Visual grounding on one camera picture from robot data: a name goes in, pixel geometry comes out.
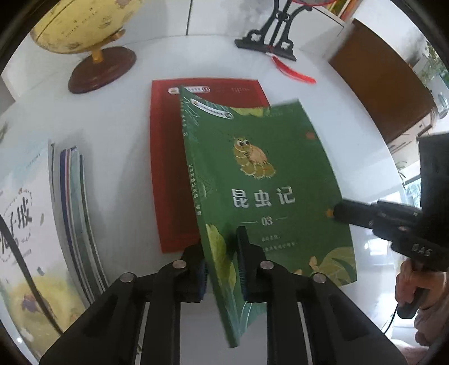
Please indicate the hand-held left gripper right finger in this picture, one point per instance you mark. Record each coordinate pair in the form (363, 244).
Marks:
(243, 266)

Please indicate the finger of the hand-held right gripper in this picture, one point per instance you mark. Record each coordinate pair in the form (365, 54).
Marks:
(364, 214)

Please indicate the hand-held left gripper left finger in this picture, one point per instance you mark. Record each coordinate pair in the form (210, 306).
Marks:
(201, 277)

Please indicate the bright green insect book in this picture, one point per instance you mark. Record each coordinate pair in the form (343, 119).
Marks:
(280, 175)

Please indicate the stack of thin books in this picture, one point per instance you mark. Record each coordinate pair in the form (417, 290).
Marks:
(75, 210)

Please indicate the row of shelved colourful books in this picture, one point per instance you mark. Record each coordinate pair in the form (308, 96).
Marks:
(345, 7)

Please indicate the person's right hand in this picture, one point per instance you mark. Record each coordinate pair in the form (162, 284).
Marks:
(405, 280)

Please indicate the red book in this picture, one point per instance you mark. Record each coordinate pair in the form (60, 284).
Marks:
(168, 158)

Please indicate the tall leafy plant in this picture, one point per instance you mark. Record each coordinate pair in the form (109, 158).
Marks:
(435, 59)

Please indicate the red tassel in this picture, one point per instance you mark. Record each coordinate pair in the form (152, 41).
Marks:
(294, 72)

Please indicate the white book with yellow picture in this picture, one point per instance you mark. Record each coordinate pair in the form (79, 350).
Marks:
(35, 266)

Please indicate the black carved fan stand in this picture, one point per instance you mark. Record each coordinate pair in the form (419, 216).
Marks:
(270, 42)

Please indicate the white bookshelf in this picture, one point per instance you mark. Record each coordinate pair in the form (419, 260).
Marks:
(210, 17)

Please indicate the yellow globe with brown base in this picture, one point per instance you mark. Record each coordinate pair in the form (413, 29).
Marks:
(80, 24)

